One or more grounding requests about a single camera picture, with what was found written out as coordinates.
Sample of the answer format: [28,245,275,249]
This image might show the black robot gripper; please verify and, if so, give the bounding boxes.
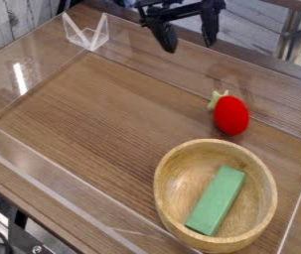
[133,0,226,54]

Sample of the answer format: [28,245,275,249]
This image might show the red plush fruit green stem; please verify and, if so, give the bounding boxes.
[207,90,249,136]

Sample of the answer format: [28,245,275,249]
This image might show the metal stand in background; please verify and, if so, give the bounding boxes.
[262,0,301,62]

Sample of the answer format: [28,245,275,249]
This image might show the clear acrylic tray walls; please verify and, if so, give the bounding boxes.
[0,6,301,254]

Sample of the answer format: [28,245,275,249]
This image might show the wooden bowl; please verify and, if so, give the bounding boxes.
[154,139,277,253]

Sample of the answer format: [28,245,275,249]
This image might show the green rectangular block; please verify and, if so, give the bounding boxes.
[184,166,245,236]

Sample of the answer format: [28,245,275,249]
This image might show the clear acrylic corner bracket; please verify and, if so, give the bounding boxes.
[61,13,108,52]

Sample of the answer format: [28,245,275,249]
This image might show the black table leg bracket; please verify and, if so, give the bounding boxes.
[8,209,54,254]

